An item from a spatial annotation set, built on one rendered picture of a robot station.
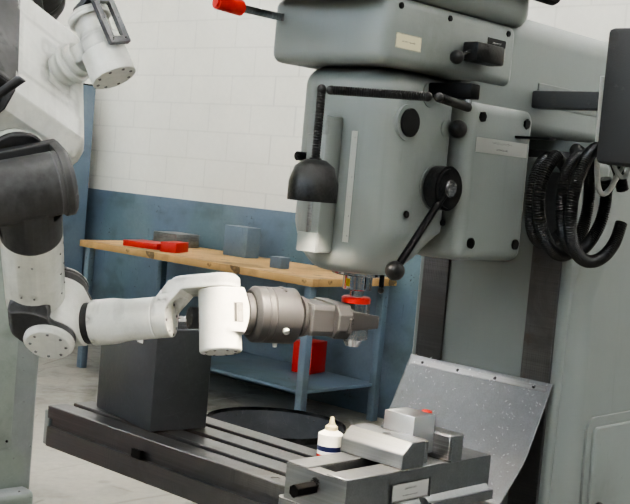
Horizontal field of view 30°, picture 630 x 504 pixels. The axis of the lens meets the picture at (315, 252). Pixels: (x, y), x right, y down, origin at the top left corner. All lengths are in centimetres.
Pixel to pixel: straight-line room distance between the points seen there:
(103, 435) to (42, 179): 72
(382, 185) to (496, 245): 29
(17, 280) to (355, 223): 51
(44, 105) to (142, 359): 64
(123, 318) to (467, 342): 71
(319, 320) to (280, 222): 607
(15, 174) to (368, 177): 52
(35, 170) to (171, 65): 725
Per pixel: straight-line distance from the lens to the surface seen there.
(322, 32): 182
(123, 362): 225
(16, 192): 162
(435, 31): 182
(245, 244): 766
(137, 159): 907
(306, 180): 165
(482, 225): 195
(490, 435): 214
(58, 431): 233
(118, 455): 219
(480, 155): 193
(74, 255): 931
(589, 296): 214
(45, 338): 182
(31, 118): 171
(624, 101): 187
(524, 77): 204
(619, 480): 230
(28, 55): 177
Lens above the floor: 146
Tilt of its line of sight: 4 degrees down
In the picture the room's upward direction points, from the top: 5 degrees clockwise
